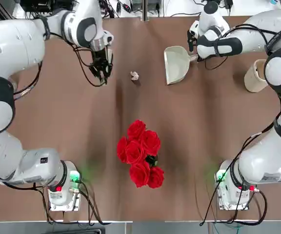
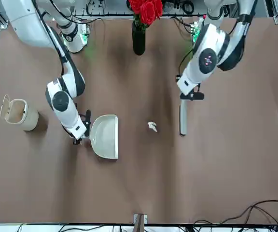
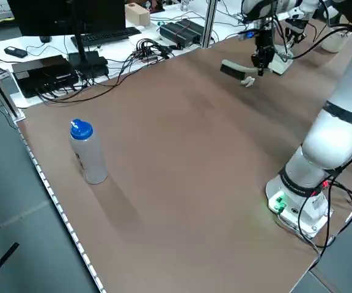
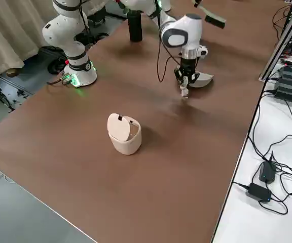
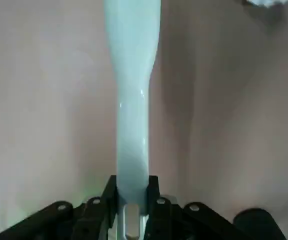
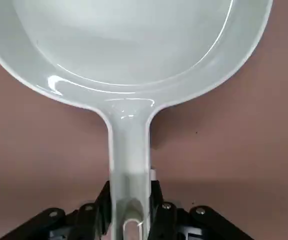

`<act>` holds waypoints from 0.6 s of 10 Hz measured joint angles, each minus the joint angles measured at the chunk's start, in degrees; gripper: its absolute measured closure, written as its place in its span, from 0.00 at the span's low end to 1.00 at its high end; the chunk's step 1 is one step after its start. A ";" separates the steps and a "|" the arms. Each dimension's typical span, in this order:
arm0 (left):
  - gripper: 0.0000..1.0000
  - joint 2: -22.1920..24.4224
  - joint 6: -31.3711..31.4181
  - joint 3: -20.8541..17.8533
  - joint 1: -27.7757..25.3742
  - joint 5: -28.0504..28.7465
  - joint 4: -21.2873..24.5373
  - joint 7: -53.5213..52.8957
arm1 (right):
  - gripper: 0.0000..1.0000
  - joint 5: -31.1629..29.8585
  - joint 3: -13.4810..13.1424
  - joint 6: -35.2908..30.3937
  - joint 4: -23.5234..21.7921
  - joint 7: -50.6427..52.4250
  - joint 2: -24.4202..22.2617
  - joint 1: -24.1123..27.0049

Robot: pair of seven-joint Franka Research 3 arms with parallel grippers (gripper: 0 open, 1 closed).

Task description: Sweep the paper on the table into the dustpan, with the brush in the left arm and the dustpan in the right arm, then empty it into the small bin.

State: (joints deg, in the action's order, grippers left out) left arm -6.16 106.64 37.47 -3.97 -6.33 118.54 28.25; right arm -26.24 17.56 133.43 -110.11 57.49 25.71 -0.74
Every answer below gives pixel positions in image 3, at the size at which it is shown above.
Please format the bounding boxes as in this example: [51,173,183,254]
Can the long black table cable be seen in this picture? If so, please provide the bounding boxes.
[40,53,140,104]

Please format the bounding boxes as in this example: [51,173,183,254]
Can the small black handheld device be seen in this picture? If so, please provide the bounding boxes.
[4,46,29,59]

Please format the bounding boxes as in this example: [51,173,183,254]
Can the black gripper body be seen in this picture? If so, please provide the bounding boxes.
[251,27,276,59]
[285,18,307,43]

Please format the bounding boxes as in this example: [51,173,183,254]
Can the pale green dustpan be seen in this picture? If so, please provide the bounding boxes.
[269,50,295,76]

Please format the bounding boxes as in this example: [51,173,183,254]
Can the black flat computer box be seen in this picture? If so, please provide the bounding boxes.
[12,54,79,99]

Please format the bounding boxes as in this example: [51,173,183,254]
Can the white brush with black bristles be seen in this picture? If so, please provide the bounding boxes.
[219,59,264,82]

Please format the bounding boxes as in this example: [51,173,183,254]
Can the wooden block with hole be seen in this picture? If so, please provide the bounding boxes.
[124,2,151,27]

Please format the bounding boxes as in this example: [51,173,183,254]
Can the black finned power box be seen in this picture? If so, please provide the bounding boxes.
[175,18,207,38]
[159,22,202,49]

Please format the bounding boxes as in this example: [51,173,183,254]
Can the aluminium post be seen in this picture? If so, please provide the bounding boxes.
[200,0,219,49]

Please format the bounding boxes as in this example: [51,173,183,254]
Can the small beige lidded bin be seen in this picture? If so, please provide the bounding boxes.
[321,26,348,53]

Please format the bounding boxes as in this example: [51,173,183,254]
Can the black keyboard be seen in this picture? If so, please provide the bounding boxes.
[70,26,142,48]

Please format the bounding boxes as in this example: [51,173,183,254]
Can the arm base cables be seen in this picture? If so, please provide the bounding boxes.
[296,175,352,256]

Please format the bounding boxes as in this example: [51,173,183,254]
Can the black monitor with stand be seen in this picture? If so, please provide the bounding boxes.
[7,0,127,70]

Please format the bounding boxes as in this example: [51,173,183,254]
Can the black cable hub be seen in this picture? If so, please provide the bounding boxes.
[132,38,177,63]

